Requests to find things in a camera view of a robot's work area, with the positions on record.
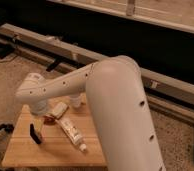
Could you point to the yellow wooden stick tool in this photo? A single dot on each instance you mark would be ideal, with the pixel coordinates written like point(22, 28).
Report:
point(38, 123)

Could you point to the translucent plastic cup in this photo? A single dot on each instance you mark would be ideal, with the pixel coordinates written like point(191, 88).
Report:
point(75, 100)

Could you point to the black eraser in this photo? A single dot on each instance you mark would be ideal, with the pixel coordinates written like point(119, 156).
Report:
point(34, 135)

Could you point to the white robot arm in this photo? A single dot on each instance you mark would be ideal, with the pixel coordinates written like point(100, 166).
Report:
point(118, 104)

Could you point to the white tube with cap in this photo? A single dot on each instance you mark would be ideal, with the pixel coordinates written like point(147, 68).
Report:
point(73, 134)

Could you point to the white rectangular eraser block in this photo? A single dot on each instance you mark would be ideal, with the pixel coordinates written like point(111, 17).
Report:
point(59, 110)

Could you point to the black clamp at table edge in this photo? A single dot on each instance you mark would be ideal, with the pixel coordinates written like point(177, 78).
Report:
point(8, 128)

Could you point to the wooden table board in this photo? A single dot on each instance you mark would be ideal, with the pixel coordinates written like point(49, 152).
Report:
point(56, 149)

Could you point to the red-brown wrapped snack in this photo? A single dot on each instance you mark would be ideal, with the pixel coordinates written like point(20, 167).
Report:
point(49, 120)

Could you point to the grey metal rail beam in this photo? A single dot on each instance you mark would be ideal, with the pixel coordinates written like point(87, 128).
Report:
point(159, 83)

